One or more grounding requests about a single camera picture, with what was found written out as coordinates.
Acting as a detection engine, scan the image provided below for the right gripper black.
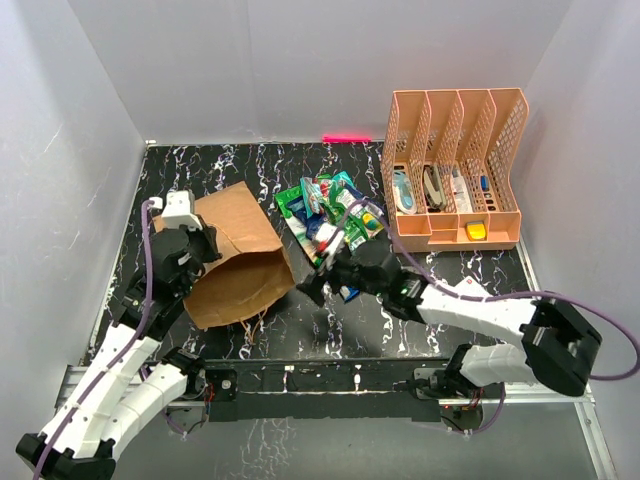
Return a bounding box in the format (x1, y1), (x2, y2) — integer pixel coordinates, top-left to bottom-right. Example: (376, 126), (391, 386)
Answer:
(296, 247), (385, 307)

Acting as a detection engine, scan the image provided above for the small blue snack packet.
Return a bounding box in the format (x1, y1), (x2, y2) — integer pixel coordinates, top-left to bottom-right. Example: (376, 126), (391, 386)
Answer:
(339, 286), (360, 303)

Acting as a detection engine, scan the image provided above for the brown paper bag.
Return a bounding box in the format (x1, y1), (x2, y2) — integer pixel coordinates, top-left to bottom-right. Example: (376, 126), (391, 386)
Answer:
(184, 182), (294, 330)

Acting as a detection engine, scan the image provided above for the blue white snack bag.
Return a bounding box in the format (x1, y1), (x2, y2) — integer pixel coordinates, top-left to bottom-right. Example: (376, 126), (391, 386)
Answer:
(304, 197), (387, 251)

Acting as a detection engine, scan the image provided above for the dark blue snack bag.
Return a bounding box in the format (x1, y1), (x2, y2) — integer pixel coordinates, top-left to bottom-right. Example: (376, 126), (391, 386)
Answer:
(290, 201), (324, 240)

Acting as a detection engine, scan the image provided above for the green white snack bag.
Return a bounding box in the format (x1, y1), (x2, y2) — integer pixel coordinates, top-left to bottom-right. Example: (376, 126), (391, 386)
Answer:
(325, 180), (383, 251)

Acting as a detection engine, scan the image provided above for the green Chuba cassava chips bag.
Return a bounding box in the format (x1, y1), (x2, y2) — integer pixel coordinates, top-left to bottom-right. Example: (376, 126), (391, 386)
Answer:
(275, 180), (321, 266)

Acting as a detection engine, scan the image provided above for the teal red candy bag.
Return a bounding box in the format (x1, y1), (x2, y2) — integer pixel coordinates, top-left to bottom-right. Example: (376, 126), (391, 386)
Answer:
(300, 171), (354, 218)

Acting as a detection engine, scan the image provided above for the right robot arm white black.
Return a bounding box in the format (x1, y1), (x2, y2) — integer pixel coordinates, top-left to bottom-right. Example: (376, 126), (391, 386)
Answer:
(296, 241), (602, 398)

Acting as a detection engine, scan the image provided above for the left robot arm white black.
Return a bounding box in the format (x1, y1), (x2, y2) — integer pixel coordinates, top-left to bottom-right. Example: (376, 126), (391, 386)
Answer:
(16, 214), (221, 479)

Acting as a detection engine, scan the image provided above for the blue white tape dispenser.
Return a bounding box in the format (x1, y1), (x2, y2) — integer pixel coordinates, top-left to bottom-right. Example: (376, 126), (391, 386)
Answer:
(393, 169), (417, 215)

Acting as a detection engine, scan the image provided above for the pink tape strip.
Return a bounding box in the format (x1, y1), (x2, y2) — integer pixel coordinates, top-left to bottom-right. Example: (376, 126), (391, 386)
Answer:
(322, 132), (372, 144)

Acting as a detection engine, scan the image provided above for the white flat box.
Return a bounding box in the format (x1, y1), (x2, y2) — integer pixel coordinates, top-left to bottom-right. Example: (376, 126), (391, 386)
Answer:
(456, 276), (489, 297)

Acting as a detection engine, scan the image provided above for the grey stapler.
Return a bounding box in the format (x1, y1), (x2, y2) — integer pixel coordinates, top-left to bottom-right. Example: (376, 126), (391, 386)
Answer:
(423, 165), (447, 210)

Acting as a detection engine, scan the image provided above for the yellow small object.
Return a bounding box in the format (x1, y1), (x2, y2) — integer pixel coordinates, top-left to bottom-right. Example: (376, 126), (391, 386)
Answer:
(465, 222), (487, 242)

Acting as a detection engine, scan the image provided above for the white small packet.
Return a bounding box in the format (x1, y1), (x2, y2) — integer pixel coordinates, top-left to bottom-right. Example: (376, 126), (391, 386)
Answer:
(451, 168), (473, 213)

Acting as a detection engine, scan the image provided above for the orange plastic desk organizer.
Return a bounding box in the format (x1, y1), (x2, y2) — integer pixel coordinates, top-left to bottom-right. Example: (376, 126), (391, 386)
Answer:
(380, 88), (529, 252)

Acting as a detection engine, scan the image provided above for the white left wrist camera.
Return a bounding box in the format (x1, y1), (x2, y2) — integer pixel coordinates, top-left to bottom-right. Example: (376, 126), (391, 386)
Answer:
(149, 190), (203, 231)

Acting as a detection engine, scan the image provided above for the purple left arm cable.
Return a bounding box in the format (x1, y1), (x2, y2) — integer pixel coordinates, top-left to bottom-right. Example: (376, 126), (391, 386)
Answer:
(32, 198), (206, 480)

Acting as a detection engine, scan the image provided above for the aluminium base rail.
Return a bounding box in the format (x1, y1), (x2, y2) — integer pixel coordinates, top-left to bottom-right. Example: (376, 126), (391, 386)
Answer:
(41, 359), (616, 479)

